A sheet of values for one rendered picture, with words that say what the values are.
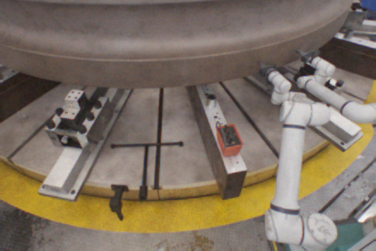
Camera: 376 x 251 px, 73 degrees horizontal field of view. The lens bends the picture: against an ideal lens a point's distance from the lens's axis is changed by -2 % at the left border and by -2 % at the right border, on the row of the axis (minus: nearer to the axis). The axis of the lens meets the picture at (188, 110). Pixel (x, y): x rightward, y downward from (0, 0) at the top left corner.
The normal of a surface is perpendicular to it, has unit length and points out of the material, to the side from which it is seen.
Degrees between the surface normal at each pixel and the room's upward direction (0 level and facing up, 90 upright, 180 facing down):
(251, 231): 0
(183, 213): 0
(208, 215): 0
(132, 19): 90
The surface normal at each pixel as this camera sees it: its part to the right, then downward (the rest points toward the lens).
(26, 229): 0.00, -0.71
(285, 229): -0.12, -0.11
